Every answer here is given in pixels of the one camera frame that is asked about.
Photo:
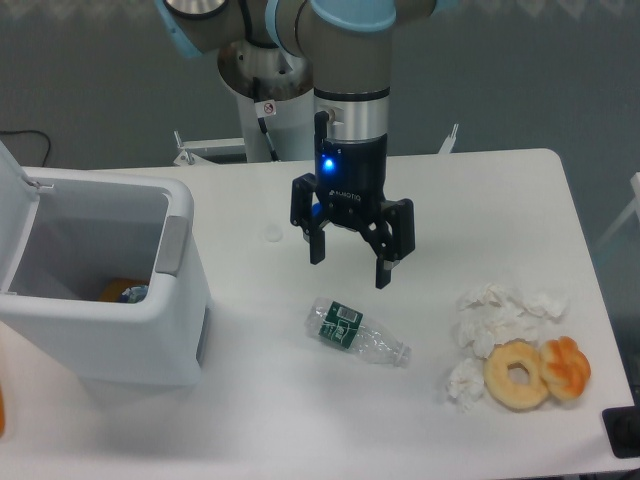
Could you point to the trash inside can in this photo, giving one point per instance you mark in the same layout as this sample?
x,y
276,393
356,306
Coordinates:
x,y
125,291

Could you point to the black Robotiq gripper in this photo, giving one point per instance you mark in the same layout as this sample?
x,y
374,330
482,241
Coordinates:
x,y
348,183

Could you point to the white trash can body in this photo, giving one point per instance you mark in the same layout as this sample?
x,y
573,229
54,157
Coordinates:
x,y
91,228

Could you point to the white metal base frame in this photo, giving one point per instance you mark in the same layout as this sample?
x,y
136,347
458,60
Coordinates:
x,y
219,151

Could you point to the crumpled white tissue upper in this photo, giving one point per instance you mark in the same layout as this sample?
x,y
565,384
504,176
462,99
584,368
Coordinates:
x,y
494,314

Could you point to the white frame right edge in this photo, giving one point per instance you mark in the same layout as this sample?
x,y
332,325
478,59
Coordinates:
x,y
631,210

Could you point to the white trash can lid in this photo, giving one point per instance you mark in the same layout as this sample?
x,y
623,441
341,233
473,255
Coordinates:
x,y
19,204

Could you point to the black device table corner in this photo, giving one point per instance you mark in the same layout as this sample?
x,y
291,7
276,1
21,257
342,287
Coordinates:
x,y
622,428

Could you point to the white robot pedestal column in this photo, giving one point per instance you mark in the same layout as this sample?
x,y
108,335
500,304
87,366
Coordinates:
x,y
280,100

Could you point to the orange glazed bread roll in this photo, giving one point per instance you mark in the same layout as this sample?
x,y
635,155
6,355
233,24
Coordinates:
x,y
564,368

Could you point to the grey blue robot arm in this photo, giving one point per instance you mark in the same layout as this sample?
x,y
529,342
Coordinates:
x,y
341,53

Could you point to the plain ring donut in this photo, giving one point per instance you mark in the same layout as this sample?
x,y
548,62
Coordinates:
x,y
512,376

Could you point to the crumpled white tissue lower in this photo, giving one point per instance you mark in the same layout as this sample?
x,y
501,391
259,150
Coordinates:
x,y
465,385

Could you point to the crushed clear plastic bottle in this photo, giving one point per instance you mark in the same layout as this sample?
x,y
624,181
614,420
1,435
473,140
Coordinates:
x,y
344,328

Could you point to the orange object left edge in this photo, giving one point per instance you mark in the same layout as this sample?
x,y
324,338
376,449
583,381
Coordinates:
x,y
2,413

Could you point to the crumpled white tissue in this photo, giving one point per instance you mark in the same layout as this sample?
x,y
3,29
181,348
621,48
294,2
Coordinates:
x,y
494,314
465,385

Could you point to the blue bottle cap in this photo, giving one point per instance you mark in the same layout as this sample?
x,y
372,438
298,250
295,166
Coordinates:
x,y
316,210

